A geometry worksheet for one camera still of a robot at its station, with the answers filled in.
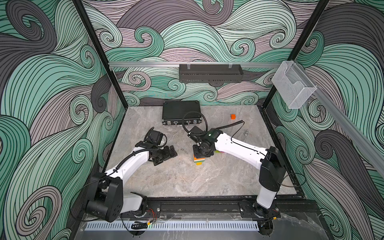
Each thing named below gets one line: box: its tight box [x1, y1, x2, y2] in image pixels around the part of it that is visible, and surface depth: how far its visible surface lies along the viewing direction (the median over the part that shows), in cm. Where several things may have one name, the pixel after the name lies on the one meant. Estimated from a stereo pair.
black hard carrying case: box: [162, 100, 202, 125], surface depth 118 cm
